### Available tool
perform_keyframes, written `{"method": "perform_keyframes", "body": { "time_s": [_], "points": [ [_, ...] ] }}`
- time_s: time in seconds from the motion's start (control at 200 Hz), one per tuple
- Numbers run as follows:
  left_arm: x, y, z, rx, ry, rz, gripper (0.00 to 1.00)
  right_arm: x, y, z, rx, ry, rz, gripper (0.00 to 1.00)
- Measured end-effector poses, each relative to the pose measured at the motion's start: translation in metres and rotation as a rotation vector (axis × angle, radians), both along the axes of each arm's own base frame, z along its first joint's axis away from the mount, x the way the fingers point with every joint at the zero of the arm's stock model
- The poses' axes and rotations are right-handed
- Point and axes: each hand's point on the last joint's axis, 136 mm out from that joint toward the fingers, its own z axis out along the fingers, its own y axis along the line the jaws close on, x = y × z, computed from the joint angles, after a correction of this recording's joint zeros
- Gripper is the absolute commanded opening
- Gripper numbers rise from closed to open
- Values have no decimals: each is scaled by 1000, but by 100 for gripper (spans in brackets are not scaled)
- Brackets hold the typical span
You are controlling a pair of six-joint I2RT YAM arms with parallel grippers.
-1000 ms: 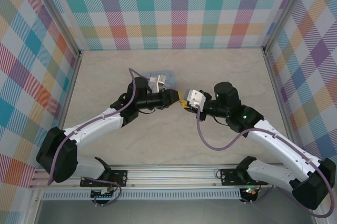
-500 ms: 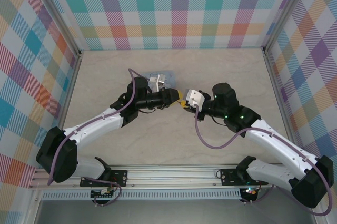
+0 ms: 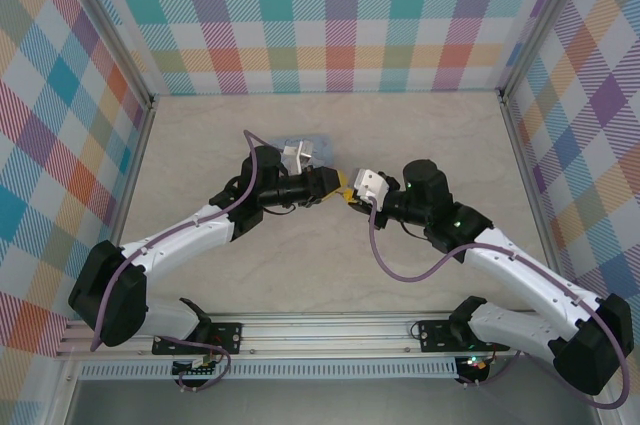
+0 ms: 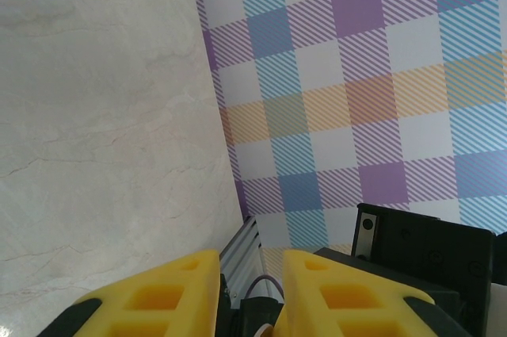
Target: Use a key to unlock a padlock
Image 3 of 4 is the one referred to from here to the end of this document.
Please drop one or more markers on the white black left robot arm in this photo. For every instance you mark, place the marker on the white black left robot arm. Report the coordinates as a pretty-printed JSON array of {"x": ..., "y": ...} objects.
[{"x": 165, "y": 245}]

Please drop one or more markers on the controller circuit board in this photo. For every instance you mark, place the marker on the controller circuit board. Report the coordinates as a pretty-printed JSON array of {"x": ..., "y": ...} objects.
[
  {"x": 197, "y": 367},
  {"x": 472, "y": 365}
]

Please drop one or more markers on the left controller circuit board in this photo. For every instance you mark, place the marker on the left controller circuit board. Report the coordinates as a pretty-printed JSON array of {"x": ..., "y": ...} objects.
[{"x": 197, "y": 367}]

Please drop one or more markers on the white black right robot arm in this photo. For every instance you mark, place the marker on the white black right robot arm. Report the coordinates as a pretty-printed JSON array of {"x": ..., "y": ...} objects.
[{"x": 530, "y": 280}]

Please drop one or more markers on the blue cartoon tin box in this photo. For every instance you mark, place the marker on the blue cartoon tin box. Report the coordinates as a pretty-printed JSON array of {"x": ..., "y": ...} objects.
[{"x": 322, "y": 142}]

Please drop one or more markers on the aluminium mounting rail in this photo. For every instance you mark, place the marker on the aluminium mounting rail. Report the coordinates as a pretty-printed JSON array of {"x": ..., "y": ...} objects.
[{"x": 325, "y": 332}]

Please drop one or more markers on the right controller circuit board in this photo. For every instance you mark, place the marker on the right controller circuit board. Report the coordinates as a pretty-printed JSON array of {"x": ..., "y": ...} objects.
[{"x": 472, "y": 365}]

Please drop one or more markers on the aluminium frame post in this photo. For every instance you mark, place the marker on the aluminium frame post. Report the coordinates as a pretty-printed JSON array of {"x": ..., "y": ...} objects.
[
  {"x": 542, "y": 15},
  {"x": 107, "y": 25}
]

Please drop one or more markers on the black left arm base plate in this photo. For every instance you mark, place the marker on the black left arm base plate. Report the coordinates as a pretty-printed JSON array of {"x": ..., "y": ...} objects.
[{"x": 227, "y": 337}]

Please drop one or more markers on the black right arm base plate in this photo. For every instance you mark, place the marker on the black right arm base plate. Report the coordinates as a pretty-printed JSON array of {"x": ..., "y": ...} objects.
[{"x": 435, "y": 335}]

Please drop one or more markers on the aluminium frame side rail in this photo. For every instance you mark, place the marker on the aluminium frame side rail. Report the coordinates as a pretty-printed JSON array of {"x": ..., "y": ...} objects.
[
  {"x": 135, "y": 165},
  {"x": 530, "y": 180}
]

